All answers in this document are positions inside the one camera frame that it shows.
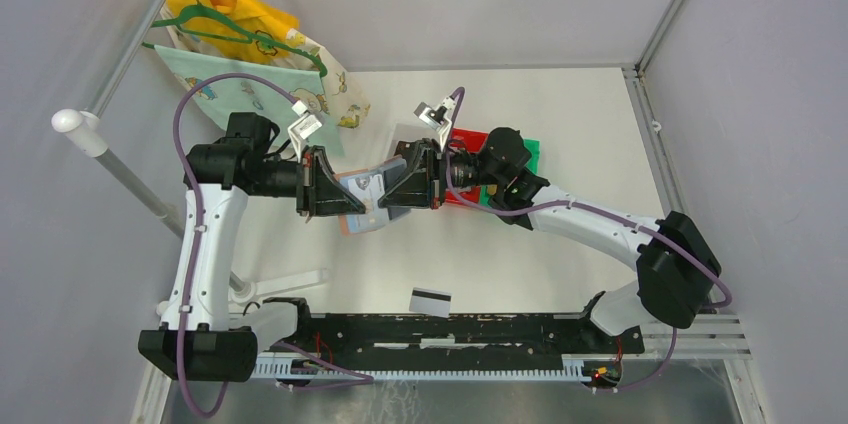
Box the tan leather card holder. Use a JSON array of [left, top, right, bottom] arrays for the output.
[[337, 156, 411, 235]]

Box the yellow garment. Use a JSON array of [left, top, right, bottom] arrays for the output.
[[154, 0, 316, 70]]

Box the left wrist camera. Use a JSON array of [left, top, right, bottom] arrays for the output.
[[287, 100, 323, 160]]

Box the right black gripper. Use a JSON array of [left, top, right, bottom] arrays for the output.
[[378, 139, 505, 210]]

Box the metal clothes rack pole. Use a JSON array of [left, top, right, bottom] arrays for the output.
[[51, 0, 253, 296]]

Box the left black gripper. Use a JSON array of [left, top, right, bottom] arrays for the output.
[[252, 145, 366, 217]]

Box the light green patterned cloth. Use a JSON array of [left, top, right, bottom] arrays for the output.
[[154, 46, 345, 157]]

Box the white plastic bin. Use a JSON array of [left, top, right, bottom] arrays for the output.
[[386, 123, 439, 164]]

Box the white cable duct strip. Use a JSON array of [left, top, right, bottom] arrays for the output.
[[251, 354, 591, 384]]

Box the silver magnetic stripe card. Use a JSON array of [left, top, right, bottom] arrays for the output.
[[408, 287, 452, 318]]

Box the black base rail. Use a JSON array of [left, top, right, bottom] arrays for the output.
[[272, 313, 645, 371]]

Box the green plastic bin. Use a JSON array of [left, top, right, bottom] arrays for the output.
[[478, 139, 541, 206]]

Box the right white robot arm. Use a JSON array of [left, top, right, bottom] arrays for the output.
[[380, 127, 721, 352]]

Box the green clothes hanger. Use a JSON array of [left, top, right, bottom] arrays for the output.
[[150, 4, 328, 77]]

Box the white illustrated card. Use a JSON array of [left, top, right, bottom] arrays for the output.
[[340, 171, 390, 234]]

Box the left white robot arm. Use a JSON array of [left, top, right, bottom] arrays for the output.
[[138, 112, 365, 382]]

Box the cream patterned cloth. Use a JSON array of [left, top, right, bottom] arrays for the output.
[[284, 29, 371, 129]]

